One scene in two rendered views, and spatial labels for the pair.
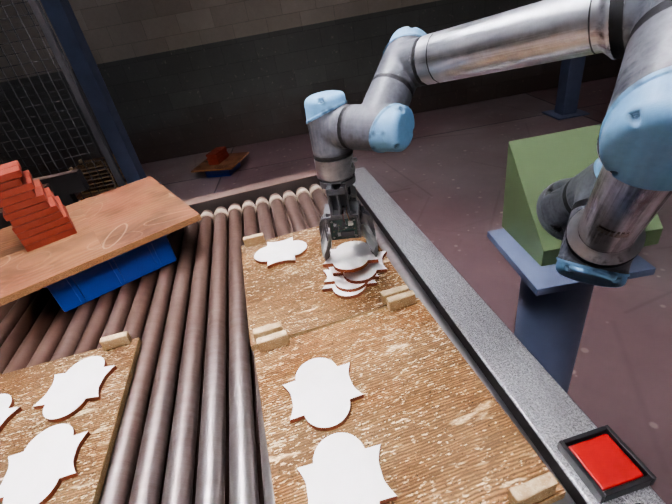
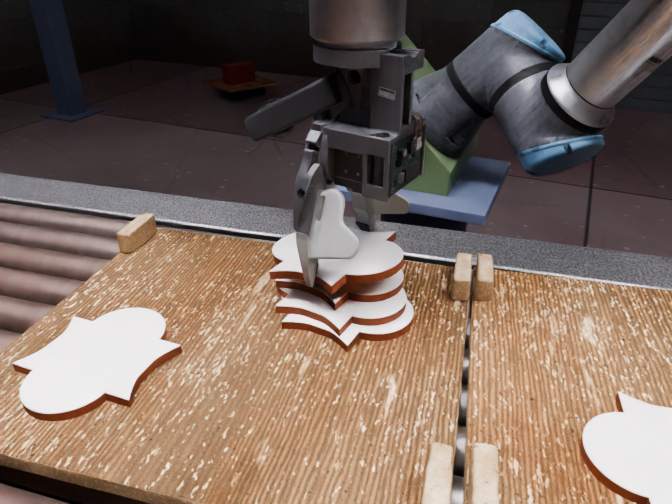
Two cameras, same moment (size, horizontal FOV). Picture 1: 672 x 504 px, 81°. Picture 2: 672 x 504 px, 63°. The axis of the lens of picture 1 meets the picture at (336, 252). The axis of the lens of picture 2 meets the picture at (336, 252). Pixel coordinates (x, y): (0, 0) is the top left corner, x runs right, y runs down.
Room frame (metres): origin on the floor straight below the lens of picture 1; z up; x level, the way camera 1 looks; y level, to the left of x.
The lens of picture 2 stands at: (0.56, 0.40, 1.27)
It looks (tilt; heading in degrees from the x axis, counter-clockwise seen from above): 30 degrees down; 293
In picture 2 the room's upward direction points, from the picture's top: straight up
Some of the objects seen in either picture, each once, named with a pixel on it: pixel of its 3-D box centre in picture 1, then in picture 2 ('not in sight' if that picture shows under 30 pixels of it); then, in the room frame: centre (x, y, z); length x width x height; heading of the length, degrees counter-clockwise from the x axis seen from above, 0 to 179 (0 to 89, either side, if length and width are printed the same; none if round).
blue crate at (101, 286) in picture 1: (105, 250); not in sight; (1.04, 0.66, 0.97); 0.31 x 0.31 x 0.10; 32
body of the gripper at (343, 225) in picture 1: (341, 205); (363, 118); (0.72, -0.03, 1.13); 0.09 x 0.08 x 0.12; 171
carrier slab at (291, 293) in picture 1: (315, 270); (244, 340); (0.80, 0.06, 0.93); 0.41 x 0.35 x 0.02; 9
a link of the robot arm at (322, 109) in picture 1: (330, 125); not in sight; (0.73, -0.03, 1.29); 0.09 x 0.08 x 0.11; 49
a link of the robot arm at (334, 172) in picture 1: (336, 166); (359, 14); (0.73, -0.03, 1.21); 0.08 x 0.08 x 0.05
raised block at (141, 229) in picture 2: not in sight; (137, 232); (1.02, -0.04, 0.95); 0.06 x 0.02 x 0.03; 99
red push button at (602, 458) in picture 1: (603, 462); not in sight; (0.26, -0.29, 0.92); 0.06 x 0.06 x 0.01; 8
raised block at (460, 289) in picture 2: (394, 294); (462, 276); (0.63, -0.10, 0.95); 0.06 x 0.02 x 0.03; 99
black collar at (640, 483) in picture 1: (603, 461); not in sight; (0.26, -0.29, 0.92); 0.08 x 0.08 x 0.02; 8
